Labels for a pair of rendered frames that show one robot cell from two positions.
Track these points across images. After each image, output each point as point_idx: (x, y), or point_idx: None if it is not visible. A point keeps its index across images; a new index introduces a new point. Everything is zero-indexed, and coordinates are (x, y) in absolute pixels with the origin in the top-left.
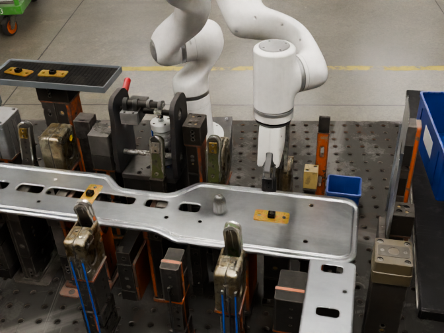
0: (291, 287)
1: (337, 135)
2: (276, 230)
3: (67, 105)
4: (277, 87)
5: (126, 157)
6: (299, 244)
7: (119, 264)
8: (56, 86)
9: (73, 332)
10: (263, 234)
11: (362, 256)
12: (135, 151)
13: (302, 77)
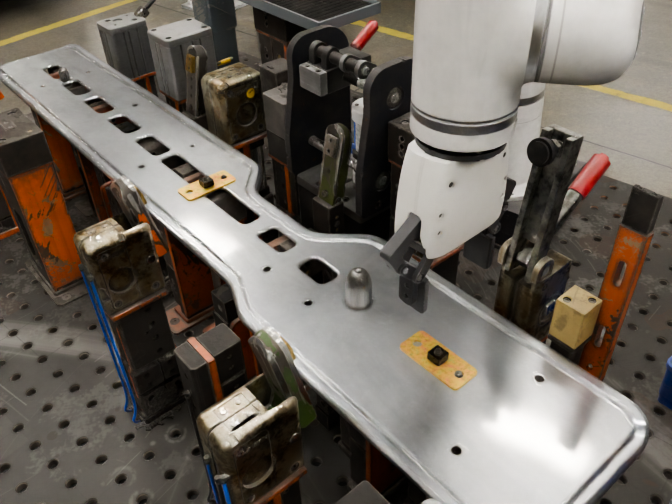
0: None
1: None
2: (421, 392)
3: (285, 46)
4: (447, 40)
5: (316, 152)
6: (437, 450)
7: (216, 314)
8: (265, 7)
9: None
10: (388, 388)
11: None
12: (323, 145)
13: (534, 33)
